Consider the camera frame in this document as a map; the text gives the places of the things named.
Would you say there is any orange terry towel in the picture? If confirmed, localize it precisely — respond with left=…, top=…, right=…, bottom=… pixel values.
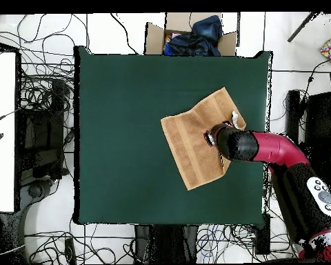
left=160, top=86, right=248, bottom=192

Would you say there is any dark blue clothing pile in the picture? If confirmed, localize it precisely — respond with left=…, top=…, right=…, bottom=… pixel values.
left=163, top=14, right=223, bottom=57

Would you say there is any brown cardboard box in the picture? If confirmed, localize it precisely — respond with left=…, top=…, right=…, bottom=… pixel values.
left=144, top=12, right=239, bottom=57

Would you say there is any dark green table cloth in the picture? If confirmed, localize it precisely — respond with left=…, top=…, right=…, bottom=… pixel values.
left=73, top=46, right=274, bottom=230

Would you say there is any dark thin rod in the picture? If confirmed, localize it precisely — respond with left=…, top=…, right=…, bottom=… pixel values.
left=286, top=12, right=319, bottom=43

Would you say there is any black power strip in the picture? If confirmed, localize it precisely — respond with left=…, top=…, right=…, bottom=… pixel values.
left=64, top=237, right=78, bottom=265

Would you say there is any gray round chair base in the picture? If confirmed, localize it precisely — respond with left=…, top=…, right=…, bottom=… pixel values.
left=16, top=179, right=54, bottom=222

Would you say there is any white side table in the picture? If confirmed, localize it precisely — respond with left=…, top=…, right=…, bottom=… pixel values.
left=0, top=50, right=18, bottom=214

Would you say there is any blue and black cable tangle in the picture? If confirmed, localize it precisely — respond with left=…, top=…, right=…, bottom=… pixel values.
left=195, top=223, right=296, bottom=264

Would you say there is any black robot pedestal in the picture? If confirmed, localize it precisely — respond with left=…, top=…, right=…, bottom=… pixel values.
left=134, top=224, right=199, bottom=265

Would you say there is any black floor cable tangle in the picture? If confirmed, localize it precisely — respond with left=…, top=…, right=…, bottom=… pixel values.
left=24, top=230, right=137, bottom=265

